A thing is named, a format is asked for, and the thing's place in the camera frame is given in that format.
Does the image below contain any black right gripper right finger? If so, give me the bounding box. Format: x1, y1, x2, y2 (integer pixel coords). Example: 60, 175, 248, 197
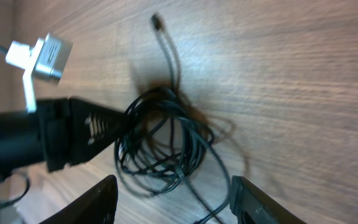
229, 175, 306, 224

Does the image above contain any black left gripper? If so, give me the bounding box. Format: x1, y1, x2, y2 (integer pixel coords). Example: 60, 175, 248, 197
36, 98, 130, 172

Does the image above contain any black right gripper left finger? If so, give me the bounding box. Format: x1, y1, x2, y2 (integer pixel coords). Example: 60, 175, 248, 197
40, 175, 118, 224

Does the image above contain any black USB-A cable blue plug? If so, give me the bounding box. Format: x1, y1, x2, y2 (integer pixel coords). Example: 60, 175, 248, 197
114, 87, 231, 223

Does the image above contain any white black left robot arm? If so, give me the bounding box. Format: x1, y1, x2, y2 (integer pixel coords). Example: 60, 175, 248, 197
0, 98, 130, 182

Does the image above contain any black left camera cable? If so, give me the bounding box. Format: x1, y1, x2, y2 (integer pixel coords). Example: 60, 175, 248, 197
0, 34, 30, 210

